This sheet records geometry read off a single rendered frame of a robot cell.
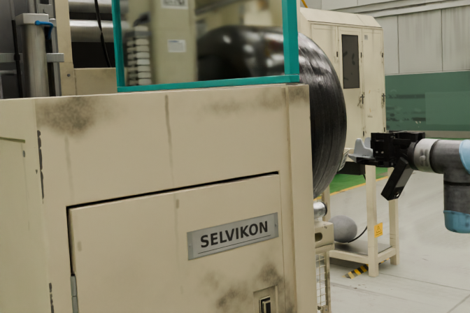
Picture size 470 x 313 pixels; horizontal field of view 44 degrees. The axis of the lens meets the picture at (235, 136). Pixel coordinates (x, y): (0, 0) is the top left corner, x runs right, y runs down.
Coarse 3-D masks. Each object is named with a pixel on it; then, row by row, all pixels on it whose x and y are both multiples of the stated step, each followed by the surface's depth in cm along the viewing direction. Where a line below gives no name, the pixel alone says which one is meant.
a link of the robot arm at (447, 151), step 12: (444, 144) 122; (456, 144) 120; (468, 144) 118; (432, 156) 123; (444, 156) 121; (456, 156) 118; (468, 156) 116; (432, 168) 124; (444, 168) 121; (456, 168) 119; (468, 168) 117; (456, 180) 119; (468, 180) 118
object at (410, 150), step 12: (396, 132) 133; (408, 132) 131; (420, 132) 130; (372, 144) 136; (384, 144) 133; (396, 144) 132; (408, 144) 130; (384, 156) 133; (396, 156) 133; (408, 156) 128
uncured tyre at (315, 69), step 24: (312, 48) 157; (312, 72) 151; (312, 96) 148; (336, 96) 153; (312, 120) 147; (336, 120) 153; (312, 144) 148; (336, 144) 154; (312, 168) 152; (336, 168) 159
